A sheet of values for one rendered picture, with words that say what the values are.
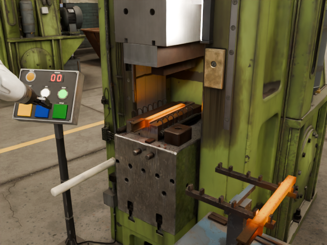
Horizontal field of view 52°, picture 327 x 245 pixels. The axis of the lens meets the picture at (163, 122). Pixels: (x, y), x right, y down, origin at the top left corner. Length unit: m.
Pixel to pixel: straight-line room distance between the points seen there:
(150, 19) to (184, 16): 0.16
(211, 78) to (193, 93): 0.51
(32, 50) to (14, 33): 0.39
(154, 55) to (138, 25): 0.15
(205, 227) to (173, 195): 0.25
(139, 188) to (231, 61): 0.77
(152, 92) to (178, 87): 0.19
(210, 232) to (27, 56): 5.27
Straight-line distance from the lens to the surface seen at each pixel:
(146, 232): 1.86
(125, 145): 1.68
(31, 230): 2.69
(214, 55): 1.48
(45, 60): 6.35
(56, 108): 1.83
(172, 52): 1.60
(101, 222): 2.63
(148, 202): 1.73
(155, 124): 1.60
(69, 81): 1.85
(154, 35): 1.50
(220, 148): 1.60
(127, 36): 1.60
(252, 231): 1.00
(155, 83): 1.96
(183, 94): 2.04
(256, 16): 1.43
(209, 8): 1.47
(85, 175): 1.94
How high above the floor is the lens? 1.55
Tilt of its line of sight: 20 degrees down
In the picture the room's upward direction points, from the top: straight up
